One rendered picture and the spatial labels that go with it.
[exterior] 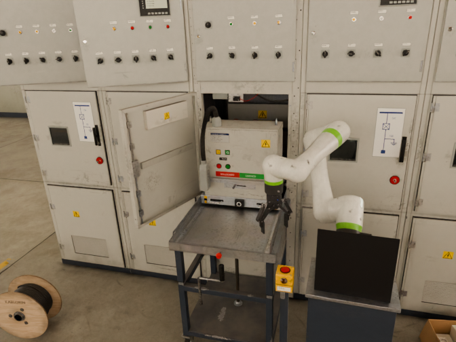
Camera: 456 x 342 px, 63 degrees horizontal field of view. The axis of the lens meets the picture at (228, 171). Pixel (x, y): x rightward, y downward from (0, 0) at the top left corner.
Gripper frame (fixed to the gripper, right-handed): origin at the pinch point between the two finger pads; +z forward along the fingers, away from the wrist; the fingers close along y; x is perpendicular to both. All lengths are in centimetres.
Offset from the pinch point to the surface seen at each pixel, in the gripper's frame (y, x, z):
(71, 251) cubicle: 114, -167, 80
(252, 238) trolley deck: 5.0, -17.9, 15.3
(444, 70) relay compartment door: -106, 0, -68
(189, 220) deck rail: 32, -53, 14
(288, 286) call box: 7.2, 26.2, 16.1
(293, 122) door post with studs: -42, -51, -38
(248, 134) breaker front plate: -10, -51, -36
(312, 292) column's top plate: -6.6, 25.6, 25.4
